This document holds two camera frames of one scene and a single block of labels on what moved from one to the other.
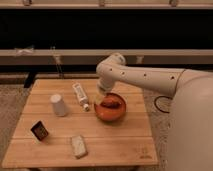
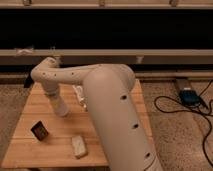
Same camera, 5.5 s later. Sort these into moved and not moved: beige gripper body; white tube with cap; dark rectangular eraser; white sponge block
Moved: beige gripper body
Not moved: white sponge block; white tube with cap; dark rectangular eraser
